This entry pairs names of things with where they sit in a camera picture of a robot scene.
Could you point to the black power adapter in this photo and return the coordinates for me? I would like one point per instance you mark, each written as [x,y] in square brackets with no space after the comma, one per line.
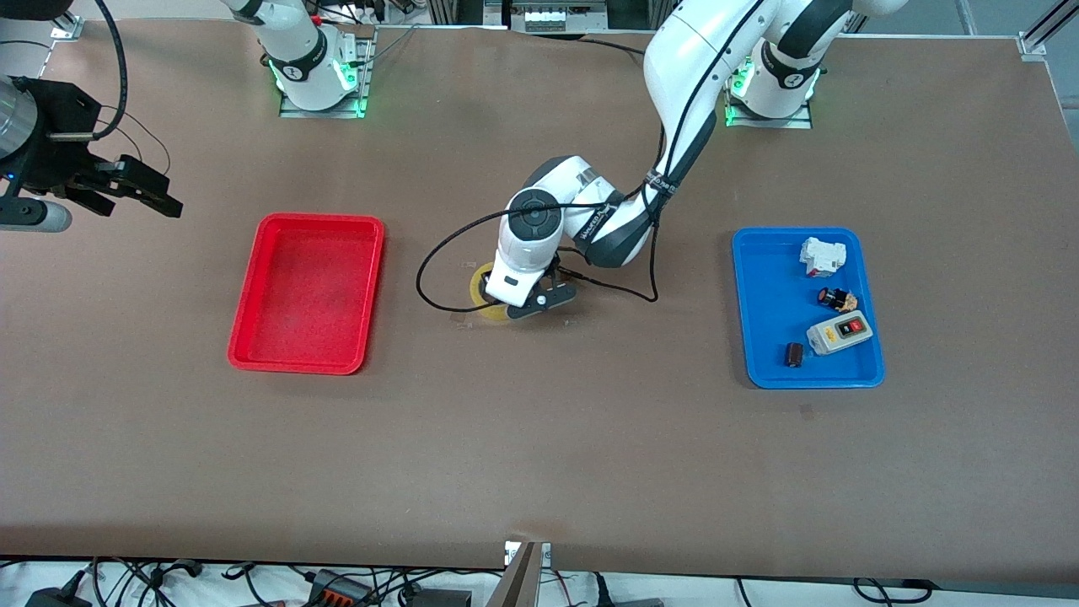
[55,597]

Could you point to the aluminium frame with white connectors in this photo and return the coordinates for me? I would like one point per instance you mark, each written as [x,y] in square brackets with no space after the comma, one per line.
[560,15]

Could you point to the black plug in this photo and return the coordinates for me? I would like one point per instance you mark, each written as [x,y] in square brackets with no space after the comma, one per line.
[628,601]

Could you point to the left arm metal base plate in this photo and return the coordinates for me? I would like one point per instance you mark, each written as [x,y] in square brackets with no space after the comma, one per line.
[801,122]

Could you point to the metal corner bracket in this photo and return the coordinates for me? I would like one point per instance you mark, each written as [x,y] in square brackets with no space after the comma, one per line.
[1033,46]
[66,32]

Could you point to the red plastic tray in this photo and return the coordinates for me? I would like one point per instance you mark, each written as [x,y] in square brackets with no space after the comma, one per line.
[278,337]

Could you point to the white circuit breaker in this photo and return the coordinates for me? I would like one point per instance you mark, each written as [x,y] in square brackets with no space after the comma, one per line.
[819,255]

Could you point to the aluminium profile bracket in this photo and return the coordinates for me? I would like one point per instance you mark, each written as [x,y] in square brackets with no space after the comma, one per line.
[521,577]

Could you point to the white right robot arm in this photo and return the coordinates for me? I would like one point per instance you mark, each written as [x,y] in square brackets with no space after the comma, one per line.
[303,59]

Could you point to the black red push button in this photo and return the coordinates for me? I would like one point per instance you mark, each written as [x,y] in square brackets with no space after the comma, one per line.
[837,301]

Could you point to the orange black power strip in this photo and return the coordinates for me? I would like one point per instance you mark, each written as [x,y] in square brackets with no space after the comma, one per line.
[337,590]

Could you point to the yellow clear tape roll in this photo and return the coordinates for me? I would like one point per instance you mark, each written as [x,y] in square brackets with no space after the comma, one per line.
[491,313]

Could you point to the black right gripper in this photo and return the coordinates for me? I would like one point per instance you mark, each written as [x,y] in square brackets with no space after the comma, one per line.
[52,150]

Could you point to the blue plastic tray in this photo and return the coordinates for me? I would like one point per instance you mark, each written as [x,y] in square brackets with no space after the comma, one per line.
[771,253]

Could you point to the small black block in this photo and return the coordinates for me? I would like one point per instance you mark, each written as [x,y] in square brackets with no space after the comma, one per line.
[794,355]

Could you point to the grey switch box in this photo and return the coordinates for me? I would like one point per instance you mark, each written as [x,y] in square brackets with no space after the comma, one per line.
[839,333]

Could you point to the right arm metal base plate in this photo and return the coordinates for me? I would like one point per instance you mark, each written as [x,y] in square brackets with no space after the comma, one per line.
[291,110]

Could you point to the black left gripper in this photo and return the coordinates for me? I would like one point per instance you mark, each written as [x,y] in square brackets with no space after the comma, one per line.
[485,294]

